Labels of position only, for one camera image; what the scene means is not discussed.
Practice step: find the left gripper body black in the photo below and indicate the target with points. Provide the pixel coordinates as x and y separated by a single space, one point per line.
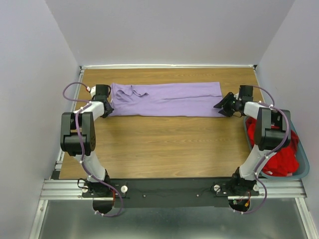
108 111

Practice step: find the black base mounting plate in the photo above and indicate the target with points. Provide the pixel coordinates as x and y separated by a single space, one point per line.
169 193

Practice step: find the purple t shirt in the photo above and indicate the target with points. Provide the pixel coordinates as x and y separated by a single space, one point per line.
166 100

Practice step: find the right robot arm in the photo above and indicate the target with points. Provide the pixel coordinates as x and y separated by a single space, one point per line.
272 133

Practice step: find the dark red t shirt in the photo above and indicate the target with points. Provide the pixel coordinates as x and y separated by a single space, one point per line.
291 150

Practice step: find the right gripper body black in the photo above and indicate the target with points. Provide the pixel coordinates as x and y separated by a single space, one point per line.
231 105

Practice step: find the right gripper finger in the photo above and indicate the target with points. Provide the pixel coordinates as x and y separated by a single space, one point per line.
227 100
226 113

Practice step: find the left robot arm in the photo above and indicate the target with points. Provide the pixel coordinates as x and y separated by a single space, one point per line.
78 138

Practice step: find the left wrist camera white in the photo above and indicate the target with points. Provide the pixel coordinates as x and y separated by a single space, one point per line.
91 90

